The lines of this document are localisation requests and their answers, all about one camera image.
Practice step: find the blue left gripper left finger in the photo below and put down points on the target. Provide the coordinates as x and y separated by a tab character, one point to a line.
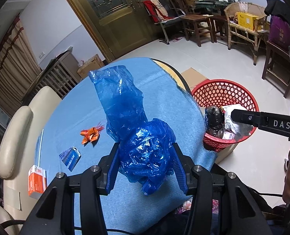
112	168

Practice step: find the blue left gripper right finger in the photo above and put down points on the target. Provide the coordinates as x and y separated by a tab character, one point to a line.
182	166

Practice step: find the blue plastic bag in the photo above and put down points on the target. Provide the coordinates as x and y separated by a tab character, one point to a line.
144	146

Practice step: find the black plastic bag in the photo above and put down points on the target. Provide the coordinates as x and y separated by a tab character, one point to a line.
214	118

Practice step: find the red white medicine box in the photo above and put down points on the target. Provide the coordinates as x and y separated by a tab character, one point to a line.
233	126

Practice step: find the red mesh trash basket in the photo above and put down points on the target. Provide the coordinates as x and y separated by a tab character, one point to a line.
219	98

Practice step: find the orange crumpled wrapper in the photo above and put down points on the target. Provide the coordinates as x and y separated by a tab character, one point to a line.
91	135

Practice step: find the small blue crushed carton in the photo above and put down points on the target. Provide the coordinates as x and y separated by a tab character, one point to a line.
70	157

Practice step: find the white thin straw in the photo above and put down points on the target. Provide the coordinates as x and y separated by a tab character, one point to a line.
40	145

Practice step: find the orange white carton box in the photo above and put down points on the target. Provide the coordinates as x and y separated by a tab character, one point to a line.
37	182

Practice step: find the purple gift bag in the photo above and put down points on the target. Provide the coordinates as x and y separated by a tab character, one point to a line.
279	32

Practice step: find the beige leather sofa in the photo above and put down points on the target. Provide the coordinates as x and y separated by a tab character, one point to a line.
17	153

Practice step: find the grey slatted cabinet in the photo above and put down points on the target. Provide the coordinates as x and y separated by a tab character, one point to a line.
60	75

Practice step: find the bamboo wicker armchair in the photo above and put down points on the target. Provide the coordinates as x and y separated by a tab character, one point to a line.
240	35

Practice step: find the yellow box on armchair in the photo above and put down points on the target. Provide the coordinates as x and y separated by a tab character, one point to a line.
246	20

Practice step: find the beige curtain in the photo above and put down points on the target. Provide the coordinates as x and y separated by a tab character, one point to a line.
18	67

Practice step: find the dark wooden stool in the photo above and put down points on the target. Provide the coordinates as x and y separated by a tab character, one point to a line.
197	26

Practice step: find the chair with red clothing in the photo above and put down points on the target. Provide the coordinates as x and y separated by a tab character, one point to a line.
163	15

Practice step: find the wooden double door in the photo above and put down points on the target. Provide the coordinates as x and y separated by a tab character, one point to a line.
118	26

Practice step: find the cardboard box by wall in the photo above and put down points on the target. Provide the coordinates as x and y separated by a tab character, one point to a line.
94	63

